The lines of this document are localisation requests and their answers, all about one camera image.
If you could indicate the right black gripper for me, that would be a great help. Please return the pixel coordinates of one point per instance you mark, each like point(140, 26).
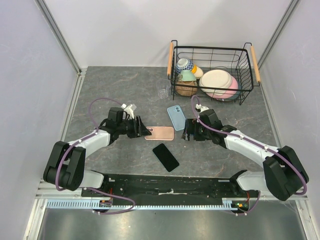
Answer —
point(192, 124)

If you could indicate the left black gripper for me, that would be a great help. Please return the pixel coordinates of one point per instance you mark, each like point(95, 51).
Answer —
point(139, 131)

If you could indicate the pink phone case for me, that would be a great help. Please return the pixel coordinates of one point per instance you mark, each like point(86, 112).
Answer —
point(160, 133)

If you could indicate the black phone front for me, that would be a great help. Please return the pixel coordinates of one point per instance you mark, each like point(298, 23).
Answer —
point(165, 157)

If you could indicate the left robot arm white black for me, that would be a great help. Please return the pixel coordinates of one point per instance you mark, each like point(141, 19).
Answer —
point(66, 164)

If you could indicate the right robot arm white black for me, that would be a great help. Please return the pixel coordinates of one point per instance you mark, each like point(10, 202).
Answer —
point(282, 172)

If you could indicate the light blue phone case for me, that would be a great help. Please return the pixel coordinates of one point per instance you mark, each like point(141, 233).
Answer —
point(177, 117)

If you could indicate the brown bowl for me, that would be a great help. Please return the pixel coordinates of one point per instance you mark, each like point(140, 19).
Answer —
point(186, 88)

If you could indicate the clear glass cup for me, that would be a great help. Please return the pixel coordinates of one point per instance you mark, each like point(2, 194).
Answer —
point(163, 87)

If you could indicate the pink plate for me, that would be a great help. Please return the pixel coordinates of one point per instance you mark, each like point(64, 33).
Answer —
point(233, 88)

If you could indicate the mint green bowl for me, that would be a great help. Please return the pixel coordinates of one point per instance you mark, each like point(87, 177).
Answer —
point(186, 76)

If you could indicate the yellow white bowl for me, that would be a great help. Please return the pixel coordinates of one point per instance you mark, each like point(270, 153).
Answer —
point(197, 71)

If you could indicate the cream plate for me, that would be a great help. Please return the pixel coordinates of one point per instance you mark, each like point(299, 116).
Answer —
point(215, 80)

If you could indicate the blue white patterned bowl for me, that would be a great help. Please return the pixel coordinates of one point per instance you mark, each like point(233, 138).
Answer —
point(184, 64)

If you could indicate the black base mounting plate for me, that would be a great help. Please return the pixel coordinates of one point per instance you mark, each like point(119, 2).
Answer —
point(131, 186)

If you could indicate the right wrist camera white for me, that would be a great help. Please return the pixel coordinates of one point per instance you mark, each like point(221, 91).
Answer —
point(200, 108)

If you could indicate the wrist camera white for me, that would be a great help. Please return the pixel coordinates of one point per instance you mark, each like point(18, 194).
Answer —
point(200, 108)
point(128, 111)

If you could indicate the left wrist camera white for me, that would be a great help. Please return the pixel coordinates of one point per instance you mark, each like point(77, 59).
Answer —
point(128, 111)

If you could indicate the black wire dish basket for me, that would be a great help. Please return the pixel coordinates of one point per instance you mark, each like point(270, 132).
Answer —
point(239, 62)

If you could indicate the blue slotted cable duct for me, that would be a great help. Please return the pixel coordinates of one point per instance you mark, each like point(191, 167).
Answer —
point(96, 204)

